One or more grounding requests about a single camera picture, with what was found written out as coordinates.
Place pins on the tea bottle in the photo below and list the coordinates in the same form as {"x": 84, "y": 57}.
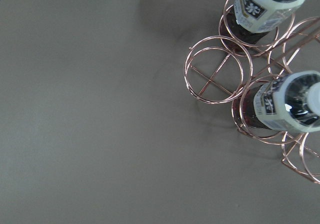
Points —
{"x": 289, "y": 103}
{"x": 248, "y": 21}

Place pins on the rose gold wire bottle basket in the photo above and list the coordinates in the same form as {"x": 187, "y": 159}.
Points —
{"x": 272, "y": 57}

